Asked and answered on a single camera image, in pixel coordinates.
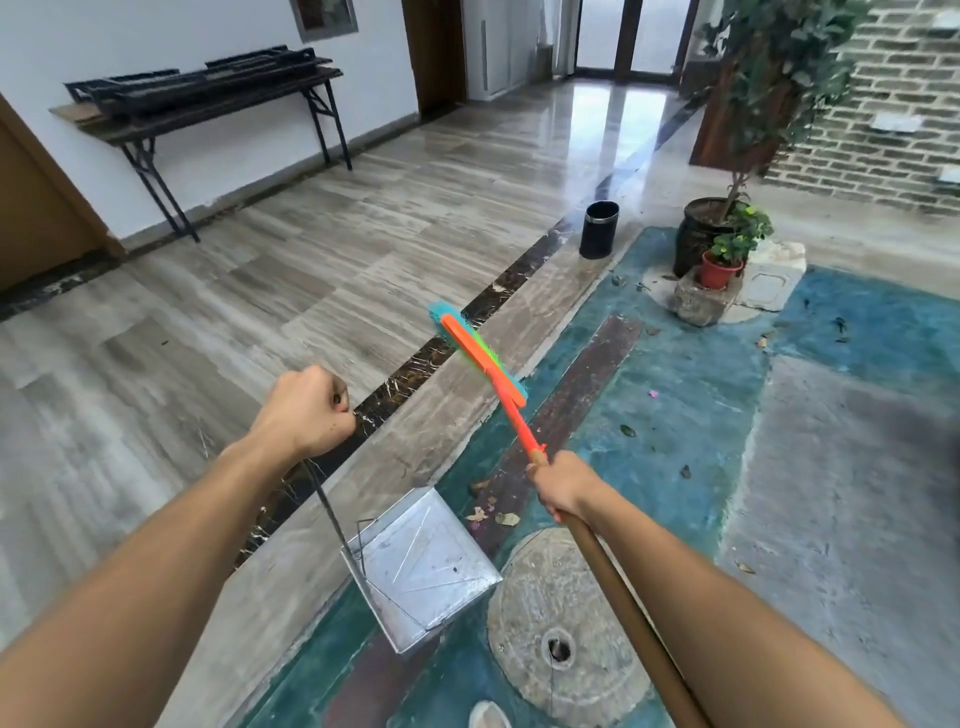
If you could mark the white stone cover slab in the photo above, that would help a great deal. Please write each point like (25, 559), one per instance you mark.
(772, 281)

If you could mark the person's left fingers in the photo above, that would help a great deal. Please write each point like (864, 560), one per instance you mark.
(341, 427)

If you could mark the framed wall picture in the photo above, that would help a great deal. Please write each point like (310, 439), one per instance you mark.
(324, 16)

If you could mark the white standing cabinet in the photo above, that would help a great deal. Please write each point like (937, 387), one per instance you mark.
(502, 45)

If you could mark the person's right fingers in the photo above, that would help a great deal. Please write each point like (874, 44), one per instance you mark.
(541, 484)

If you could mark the person's right hand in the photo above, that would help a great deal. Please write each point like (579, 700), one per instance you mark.
(568, 484)

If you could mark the black cylindrical trash bin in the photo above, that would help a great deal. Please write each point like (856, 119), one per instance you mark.
(599, 231)

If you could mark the brown wooden panel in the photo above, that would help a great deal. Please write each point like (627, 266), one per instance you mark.
(712, 127)

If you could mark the tall tree in black pot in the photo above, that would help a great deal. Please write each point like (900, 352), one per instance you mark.
(772, 67)

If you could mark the stack of black metal racks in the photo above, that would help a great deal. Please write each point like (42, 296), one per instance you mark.
(195, 79)

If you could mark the glass double door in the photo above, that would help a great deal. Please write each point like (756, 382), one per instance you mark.
(634, 34)

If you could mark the grey stone block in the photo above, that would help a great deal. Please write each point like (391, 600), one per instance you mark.
(701, 300)

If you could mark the person's white shoe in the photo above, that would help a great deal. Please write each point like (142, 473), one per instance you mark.
(489, 716)

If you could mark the brown wooden door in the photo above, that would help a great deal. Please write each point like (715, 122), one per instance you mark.
(433, 52)
(37, 217)

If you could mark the light wooden board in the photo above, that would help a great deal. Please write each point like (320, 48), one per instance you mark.
(75, 114)

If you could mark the dark wooden folding table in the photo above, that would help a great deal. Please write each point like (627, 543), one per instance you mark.
(225, 109)

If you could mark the white wall plate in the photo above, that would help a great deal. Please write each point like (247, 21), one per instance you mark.
(949, 174)
(898, 123)

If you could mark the pile of dry leaves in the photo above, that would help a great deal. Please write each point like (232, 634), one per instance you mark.
(491, 516)

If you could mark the person's right forearm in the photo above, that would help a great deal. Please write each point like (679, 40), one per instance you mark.
(720, 622)

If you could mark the person's left forearm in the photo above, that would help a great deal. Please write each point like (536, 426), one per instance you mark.
(142, 600)

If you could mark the round concrete manhole cover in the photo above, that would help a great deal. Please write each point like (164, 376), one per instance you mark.
(540, 592)

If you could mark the person's left hand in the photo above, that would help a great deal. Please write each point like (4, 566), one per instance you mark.
(304, 416)

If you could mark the small plant in red pot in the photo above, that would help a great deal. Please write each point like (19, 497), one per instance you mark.
(724, 262)

